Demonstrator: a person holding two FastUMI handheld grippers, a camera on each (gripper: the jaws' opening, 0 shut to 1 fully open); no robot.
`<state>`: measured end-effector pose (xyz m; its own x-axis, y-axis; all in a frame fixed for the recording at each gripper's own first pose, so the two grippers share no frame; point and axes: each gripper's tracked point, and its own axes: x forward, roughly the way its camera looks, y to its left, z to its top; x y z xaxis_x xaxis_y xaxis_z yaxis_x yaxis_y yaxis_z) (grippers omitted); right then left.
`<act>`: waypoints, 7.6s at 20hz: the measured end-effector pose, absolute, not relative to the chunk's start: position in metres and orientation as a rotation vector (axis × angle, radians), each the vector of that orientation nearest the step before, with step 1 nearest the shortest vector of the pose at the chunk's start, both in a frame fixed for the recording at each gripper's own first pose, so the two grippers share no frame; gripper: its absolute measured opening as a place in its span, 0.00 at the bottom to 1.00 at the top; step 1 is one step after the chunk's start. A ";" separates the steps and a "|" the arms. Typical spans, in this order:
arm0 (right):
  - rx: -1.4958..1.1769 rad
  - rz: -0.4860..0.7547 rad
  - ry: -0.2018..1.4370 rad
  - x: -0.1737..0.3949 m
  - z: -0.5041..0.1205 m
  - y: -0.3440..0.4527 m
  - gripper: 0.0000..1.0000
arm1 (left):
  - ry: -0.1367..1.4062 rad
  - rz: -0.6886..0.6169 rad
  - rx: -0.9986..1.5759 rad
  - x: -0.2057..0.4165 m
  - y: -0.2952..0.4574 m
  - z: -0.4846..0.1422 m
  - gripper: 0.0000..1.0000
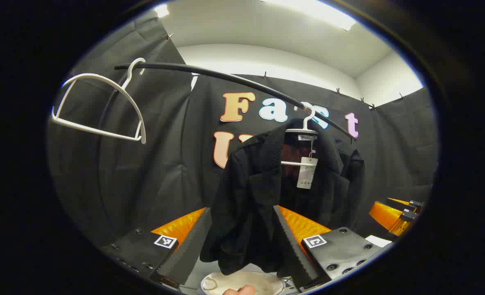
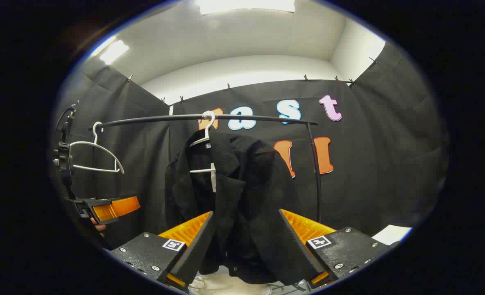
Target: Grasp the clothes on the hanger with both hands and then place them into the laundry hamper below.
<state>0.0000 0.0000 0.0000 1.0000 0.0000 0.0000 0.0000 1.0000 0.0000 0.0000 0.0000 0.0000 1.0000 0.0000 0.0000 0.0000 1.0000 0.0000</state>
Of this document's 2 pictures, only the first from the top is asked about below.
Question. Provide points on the black backdrop cloth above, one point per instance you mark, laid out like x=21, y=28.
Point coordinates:
x=164, y=164

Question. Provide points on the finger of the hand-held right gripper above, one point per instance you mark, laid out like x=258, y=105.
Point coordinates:
x=406, y=203
x=388, y=215

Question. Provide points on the long ceiling light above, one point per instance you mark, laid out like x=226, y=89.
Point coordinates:
x=316, y=10

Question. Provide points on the white laundry hamper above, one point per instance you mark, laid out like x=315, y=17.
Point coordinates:
x=234, y=278

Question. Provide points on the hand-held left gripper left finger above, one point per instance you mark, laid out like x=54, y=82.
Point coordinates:
x=185, y=254

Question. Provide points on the small ceiling light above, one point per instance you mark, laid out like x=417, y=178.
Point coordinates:
x=161, y=10

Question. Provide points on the black jacket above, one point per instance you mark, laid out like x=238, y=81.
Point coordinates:
x=250, y=196

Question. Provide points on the white plastic hanger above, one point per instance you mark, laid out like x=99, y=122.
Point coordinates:
x=138, y=110
x=307, y=123

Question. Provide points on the white garment tag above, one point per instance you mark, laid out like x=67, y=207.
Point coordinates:
x=307, y=174

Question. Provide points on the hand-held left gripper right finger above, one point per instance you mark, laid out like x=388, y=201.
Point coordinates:
x=293, y=254

